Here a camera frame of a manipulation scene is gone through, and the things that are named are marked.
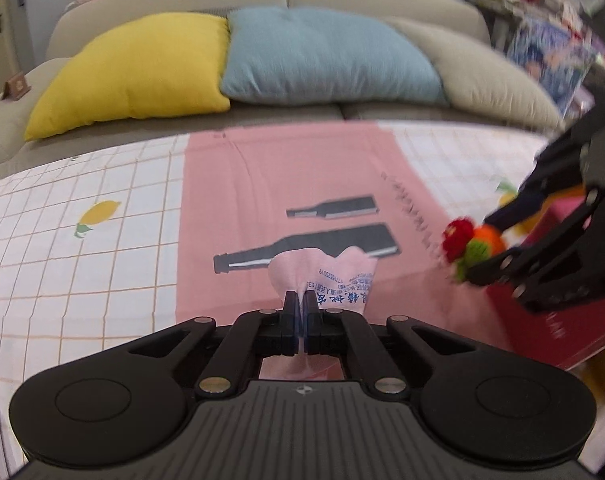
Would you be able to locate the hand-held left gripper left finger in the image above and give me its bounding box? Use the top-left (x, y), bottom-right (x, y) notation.
top-left (126, 292), bottom-right (303, 397)

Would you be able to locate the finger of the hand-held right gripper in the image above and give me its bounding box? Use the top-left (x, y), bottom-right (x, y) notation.
top-left (484, 124), bottom-right (592, 234)
top-left (465, 186), bottom-right (605, 314)

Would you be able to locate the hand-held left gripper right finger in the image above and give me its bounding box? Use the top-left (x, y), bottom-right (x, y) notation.
top-left (302, 292), bottom-right (477, 397)

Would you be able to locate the pink soft packet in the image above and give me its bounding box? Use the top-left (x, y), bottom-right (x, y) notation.
top-left (260, 246), bottom-right (378, 376)

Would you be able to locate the red orange crochet flower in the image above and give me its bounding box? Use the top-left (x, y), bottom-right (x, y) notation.
top-left (440, 216), bottom-right (509, 283)

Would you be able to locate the red cardboard box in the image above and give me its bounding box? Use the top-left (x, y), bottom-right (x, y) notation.
top-left (485, 195), bottom-right (605, 372)

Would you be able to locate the blue printed poster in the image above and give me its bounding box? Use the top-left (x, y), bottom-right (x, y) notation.
top-left (505, 15), bottom-right (599, 117)

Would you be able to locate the beige pillow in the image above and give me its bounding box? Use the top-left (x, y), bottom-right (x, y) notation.
top-left (383, 16), bottom-right (566, 128)

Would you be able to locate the lemon print checked tablecloth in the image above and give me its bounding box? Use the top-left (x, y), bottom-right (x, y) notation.
top-left (0, 119), bottom-right (605, 480)

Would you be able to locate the light blue pillow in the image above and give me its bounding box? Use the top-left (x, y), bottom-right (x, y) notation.
top-left (220, 6), bottom-right (451, 107)

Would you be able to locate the yellow pillow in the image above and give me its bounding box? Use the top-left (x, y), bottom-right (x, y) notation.
top-left (24, 11), bottom-right (232, 142)

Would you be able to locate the beige sofa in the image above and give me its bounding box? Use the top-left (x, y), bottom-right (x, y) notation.
top-left (0, 0), bottom-right (566, 173)

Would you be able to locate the small wooden sign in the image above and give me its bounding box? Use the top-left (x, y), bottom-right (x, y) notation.
top-left (2, 73), bottom-right (33, 101)

